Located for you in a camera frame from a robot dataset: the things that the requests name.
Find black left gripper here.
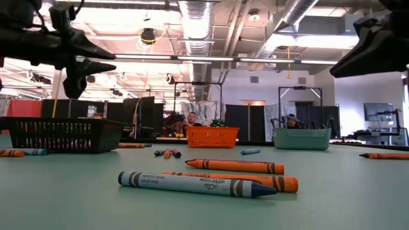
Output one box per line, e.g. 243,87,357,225
31,29,117,99

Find white pillar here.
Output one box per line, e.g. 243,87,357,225
52,70,81,100

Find black mesh basket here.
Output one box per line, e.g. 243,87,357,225
0,116,126,154

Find red partition panel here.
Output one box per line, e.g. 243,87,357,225
6,98,43,135

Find neighbouring work table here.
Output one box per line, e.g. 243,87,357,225
332,126,409,148

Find black partition panels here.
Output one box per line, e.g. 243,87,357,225
41,96,166,139

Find person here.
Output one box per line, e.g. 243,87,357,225
284,114,301,130
183,111,203,128

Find teal plastic bin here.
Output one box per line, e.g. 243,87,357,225
272,127,332,151

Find long ceiling light strip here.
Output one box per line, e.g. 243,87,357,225
111,53,339,66

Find crumpled white sheet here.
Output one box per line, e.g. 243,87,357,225
180,101,226,127

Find teal table mat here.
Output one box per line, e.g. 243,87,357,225
0,135,409,230

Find orange mesh basket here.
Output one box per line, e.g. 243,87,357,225
185,126,240,149

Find black curtain panel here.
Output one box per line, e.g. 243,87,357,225
225,104,266,142

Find yellow hanging cord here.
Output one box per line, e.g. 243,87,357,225
52,70,63,118

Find black wall monitor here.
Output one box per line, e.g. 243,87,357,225
363,102,395,122

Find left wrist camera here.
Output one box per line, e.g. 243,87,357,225
49,2,78,33

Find black ceiling cable reel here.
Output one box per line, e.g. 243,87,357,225
139,27,157,45

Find black frame stand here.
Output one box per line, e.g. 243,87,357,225
277,85,323,129
173,81,224,128

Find corrugated silver duct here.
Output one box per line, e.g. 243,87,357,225
178,0,214,100

